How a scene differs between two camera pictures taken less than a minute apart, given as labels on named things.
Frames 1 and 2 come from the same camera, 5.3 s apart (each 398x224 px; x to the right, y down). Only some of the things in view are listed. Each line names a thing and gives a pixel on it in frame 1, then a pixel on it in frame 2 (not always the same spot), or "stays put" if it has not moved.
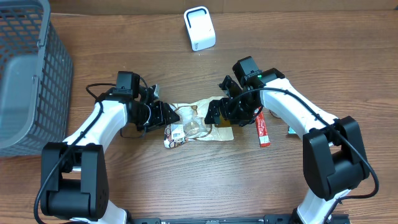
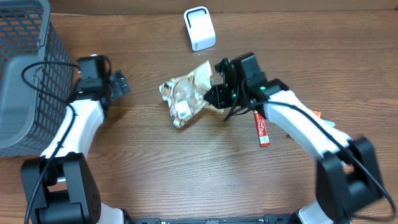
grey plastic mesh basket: x=36 y=79 stays put
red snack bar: x=262 y=132 stays put
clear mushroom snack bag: x=191 y=126 → x=186 y=95
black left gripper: x=156 y=115 → x=120 y=84
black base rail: x=280 y=219 stays put
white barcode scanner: x=201 y=28 stays put
